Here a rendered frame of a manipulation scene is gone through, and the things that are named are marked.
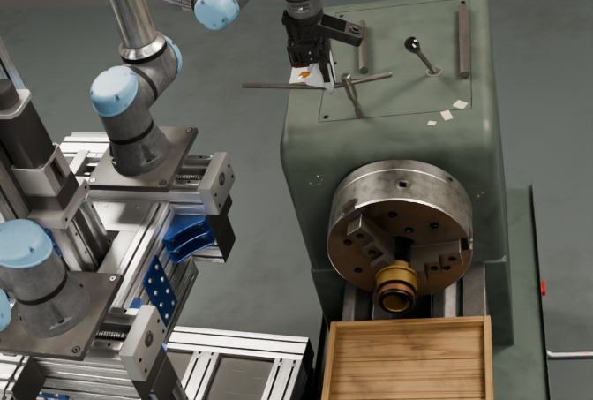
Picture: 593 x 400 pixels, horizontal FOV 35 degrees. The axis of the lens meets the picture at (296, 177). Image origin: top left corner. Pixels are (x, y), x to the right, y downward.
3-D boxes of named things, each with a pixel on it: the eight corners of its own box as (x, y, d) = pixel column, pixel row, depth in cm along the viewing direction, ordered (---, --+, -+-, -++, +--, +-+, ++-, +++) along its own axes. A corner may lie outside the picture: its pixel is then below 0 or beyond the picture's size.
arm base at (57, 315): (10, 335, 200) (-11, 305, 194) (41, 280, 210) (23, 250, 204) (71, 341, 195) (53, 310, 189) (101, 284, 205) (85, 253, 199)
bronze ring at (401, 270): (372, 255, 200) (370, 289, 193) (416, 252, 197) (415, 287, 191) (379, 284, 206) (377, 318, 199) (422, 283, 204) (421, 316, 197)
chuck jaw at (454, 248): (410, 231, 205) (466, 224, 202) (416, 247, 208) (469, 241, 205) (409, 269, 197) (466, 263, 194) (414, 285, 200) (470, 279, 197)
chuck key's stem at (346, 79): (365, 112, 215) (350, 71, 208) (364, 117, 213) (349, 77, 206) (356, 114, 215) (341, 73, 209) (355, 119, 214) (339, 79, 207)
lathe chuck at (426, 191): (331, 264, 224) (329, 165, 203) (465, 273, 221) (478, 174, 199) (326, 293, 218) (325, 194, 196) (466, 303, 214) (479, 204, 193)
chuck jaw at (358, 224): (381, 238, 208) (342, 208, 203) (398, 228, 205) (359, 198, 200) (378, 276, 200) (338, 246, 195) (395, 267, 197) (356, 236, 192)
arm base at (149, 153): (102, 175, 234) (88, 144, 227) (126, 134, 244) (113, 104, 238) (158, 176, 229) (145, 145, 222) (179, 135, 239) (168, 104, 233)
